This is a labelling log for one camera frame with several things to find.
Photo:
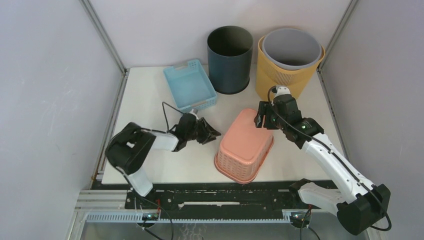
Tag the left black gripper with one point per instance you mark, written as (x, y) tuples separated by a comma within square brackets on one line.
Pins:
[(207, 130)]

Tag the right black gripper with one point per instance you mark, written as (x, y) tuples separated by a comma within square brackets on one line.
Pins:
[(264, 109)]

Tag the pink plastic basket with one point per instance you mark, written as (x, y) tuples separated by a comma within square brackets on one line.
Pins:
[(243, 148)]

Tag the blue plastic basket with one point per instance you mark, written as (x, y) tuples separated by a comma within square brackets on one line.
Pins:
[(190, 86)]

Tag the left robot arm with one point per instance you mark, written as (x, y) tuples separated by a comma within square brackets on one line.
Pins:
[(127, 151)]

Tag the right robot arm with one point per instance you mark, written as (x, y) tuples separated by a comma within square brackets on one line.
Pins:
[(356, 201)]

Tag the yellow perforated bin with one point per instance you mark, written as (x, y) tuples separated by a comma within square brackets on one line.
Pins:
[(268, 74)]

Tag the grey inner bin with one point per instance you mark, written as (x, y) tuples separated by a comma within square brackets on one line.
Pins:
[(291, 48)]

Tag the dark blue cylindrical bin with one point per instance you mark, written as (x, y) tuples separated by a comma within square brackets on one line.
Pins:
[(229, 54)]

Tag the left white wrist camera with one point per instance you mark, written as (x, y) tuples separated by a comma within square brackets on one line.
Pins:
[(194, 112)]

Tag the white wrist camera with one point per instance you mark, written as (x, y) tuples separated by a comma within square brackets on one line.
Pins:
[(279, 90), (194, 112)]

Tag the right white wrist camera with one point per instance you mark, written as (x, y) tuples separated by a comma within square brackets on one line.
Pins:
[(279, 90)]

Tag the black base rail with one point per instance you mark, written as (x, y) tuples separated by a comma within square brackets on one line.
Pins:
[(225, 199)]

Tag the aluminium frame rail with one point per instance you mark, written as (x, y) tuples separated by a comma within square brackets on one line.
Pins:
[(101, 200)]

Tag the white slotted cable duct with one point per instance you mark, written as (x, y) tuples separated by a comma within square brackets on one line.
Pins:
[(132, 217)]

